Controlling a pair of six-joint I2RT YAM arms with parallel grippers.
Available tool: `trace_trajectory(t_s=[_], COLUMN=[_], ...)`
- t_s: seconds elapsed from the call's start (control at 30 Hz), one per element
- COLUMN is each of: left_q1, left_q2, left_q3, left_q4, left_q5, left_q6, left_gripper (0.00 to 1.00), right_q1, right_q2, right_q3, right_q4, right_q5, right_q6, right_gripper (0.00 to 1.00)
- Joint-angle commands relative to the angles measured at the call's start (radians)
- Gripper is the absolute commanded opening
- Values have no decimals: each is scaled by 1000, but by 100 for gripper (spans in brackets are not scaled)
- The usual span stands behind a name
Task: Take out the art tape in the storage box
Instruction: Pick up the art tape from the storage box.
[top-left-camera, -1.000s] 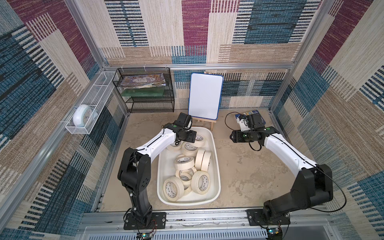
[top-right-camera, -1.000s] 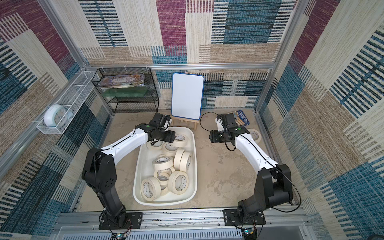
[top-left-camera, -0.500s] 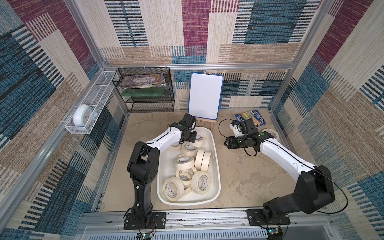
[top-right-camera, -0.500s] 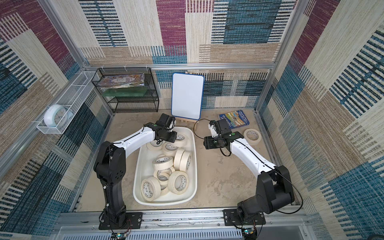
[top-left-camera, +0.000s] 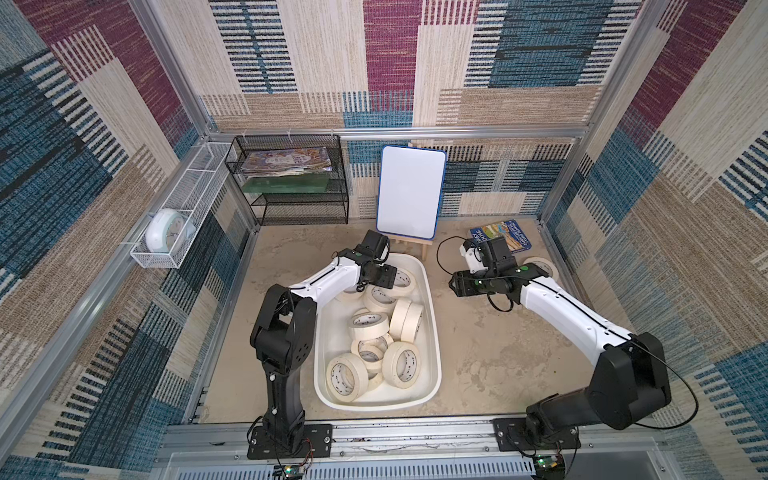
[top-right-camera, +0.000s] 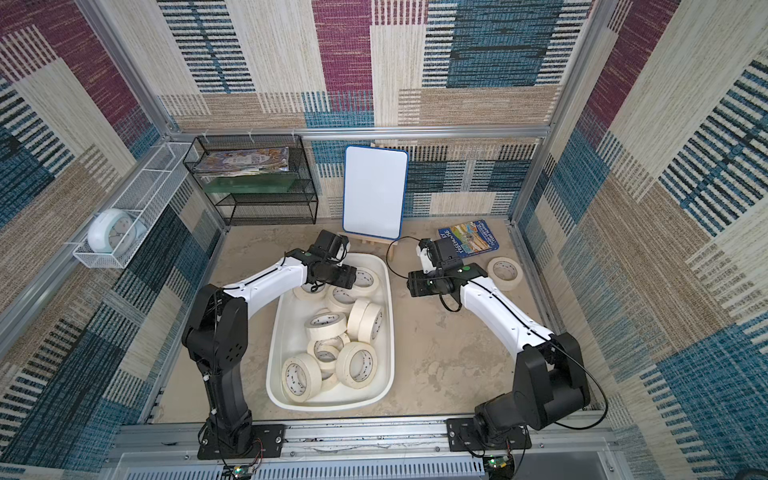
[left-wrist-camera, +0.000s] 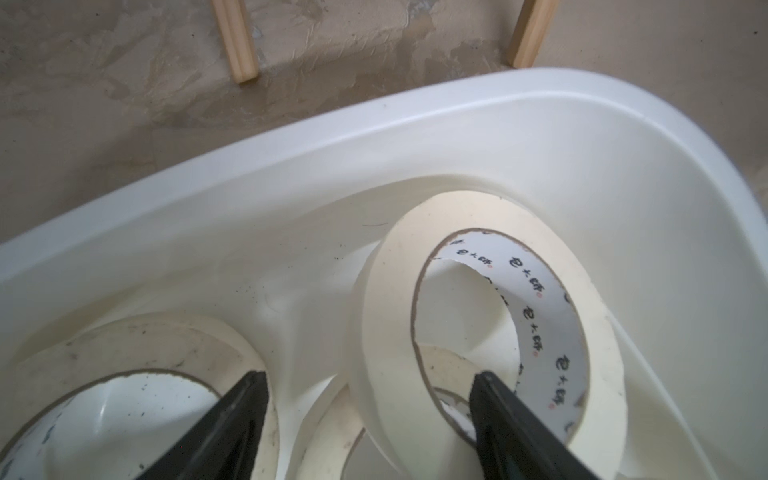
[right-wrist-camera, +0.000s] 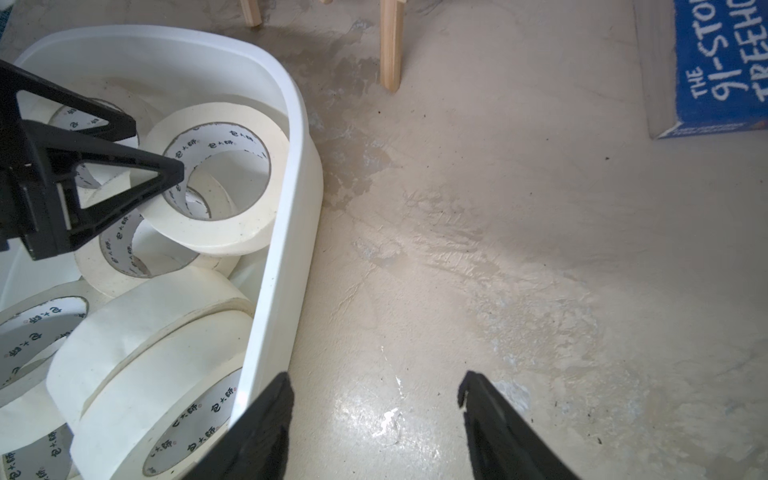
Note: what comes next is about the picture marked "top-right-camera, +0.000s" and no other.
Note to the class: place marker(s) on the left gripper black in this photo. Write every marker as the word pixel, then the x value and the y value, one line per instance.
pixel 348 276

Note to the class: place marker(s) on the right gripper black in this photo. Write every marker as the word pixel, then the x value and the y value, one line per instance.
pixel 414 284

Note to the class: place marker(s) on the masking tape roll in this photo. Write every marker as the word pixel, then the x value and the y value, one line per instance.
pixel 310 292
pixel 506 273
pixel 366 283
pixel 340 300

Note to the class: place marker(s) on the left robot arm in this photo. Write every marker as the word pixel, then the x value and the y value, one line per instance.
pixel 216 336

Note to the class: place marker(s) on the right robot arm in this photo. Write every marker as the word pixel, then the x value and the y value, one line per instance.
pixel 550 381

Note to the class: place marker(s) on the upright tape roll left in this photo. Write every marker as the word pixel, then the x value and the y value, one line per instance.
pixel 355 317

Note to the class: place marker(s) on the upright tape roll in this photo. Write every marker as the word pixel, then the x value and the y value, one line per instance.
pixel 370 323
pixel 355 317

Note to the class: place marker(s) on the flat tape roll centre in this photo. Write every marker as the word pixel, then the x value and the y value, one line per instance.
pixel 326 325

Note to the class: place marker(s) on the upright tape roll right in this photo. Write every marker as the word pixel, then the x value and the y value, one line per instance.
pixel 370 323

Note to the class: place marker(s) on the white plastic storage box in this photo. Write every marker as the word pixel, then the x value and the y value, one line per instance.
pixel 289 339

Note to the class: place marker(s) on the tape roll lower centre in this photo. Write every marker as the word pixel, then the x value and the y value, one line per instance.
pixel 326 352

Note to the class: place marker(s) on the tape roll front right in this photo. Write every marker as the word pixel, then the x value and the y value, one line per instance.
pixel 356 365

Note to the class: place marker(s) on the tape roll front left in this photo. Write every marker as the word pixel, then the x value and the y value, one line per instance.
pixel 301 377

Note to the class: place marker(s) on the blue storey book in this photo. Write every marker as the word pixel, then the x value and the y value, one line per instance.
pixel 470 238

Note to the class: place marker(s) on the small wooden easel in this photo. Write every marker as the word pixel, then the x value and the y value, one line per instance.
pixel 369 239

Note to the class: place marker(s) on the green book on shelf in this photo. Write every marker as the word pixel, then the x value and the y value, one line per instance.
pixel 254 184

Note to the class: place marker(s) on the colourful book on shelf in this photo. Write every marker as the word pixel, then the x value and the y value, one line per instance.
pixel 237 163

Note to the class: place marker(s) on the white round alarm clock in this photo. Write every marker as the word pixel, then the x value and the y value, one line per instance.
pixel 114 231

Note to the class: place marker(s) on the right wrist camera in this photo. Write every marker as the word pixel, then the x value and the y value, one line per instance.
pixel 423 251

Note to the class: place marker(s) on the white board blue frame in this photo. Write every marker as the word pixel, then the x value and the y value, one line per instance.
pixel 374 191

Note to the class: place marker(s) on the black wire mesh shelf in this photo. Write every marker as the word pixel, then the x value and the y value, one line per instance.
pixel 297 206

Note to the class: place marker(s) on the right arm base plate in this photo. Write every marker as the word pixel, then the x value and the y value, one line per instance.
pixel 466 435

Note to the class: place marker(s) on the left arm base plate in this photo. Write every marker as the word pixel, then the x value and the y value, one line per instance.
pixel 254 441

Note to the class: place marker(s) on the white wire wall basket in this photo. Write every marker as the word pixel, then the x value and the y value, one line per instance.
pixel 145 197

